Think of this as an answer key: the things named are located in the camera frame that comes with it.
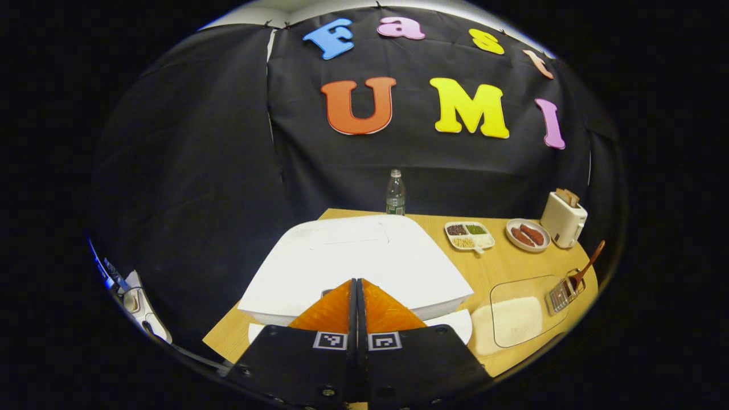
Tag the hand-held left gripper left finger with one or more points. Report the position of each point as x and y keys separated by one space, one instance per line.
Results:
x=296 y=364

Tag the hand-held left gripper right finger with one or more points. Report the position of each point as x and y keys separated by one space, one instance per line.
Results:
x=421 y=364

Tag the clear container of rice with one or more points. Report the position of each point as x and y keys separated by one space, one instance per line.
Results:
x=512 y=320

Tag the white rice cooker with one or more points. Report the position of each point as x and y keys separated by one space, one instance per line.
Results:
x=353 y=256

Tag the brown wooden spoon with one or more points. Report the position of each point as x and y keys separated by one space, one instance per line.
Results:
x=590 y=262

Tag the divided dish of beans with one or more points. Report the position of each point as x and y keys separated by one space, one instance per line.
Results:
x=470 y=236

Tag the brown sausage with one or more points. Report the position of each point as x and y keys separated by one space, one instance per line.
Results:
x=521 y=237
x=533 y=233

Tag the green label water bottle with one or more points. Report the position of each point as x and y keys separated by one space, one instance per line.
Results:
x=395 y=196

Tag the round plate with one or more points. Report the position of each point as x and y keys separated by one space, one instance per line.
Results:
x=541 y=242

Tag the cream toaster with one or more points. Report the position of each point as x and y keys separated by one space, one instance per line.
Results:
x=561 y=225

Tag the black backdrop cloth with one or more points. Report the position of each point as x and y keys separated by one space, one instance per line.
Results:
x=199 y=171

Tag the toast slice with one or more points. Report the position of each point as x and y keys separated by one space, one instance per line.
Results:
x=573 y=199
x=562 y=195

